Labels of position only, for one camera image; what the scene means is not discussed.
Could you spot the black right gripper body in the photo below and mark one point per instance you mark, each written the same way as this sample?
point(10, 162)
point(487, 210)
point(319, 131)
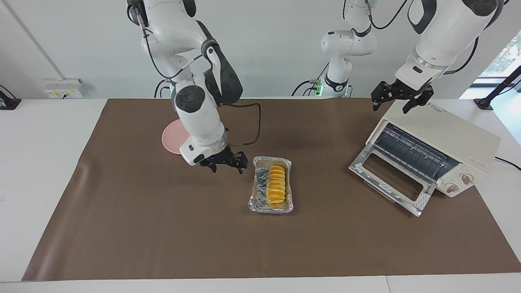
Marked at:
point(224, 156)

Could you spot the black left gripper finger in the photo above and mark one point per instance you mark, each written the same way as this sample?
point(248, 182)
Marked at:
point(377, 103)
point(410, 105)

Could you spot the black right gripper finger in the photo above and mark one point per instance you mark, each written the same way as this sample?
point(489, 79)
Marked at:
point(242, 167)
point(214, 167)

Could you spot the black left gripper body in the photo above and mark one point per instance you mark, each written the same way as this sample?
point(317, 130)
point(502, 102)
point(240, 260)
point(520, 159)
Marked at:
point(399, 90)

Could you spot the aluminium foil tray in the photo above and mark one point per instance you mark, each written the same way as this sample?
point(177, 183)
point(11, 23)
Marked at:
point(256, 191)

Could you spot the yellow ridged bread loaf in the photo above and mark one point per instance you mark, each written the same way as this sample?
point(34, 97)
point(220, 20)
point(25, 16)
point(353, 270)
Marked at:
point(276, 185)

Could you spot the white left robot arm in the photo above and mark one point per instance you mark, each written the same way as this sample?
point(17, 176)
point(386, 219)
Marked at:
point(439, 36)

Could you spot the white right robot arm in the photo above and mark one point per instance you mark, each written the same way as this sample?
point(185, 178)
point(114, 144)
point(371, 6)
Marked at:
point(195, 110)

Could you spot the cream toaster oven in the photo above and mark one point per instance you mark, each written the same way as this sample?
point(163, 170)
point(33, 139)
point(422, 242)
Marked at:
point(456, 138)

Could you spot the glass oven door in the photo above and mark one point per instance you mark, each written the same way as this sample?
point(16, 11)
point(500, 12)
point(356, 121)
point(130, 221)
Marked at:
point(360, 167)

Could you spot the oven control knob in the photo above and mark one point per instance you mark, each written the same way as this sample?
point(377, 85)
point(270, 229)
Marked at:
point(467, 178)
point(452, 188)

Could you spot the pink round plate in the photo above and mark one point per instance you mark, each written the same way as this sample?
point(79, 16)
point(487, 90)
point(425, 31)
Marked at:
point(171, 140)

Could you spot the brown table mat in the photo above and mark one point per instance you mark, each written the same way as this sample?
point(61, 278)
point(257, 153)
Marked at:
point(264, 244)

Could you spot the window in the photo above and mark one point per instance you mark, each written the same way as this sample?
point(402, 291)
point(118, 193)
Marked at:
point(504, 57)

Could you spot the white wall socket box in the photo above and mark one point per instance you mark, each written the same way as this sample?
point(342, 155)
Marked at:
point(61, 87)

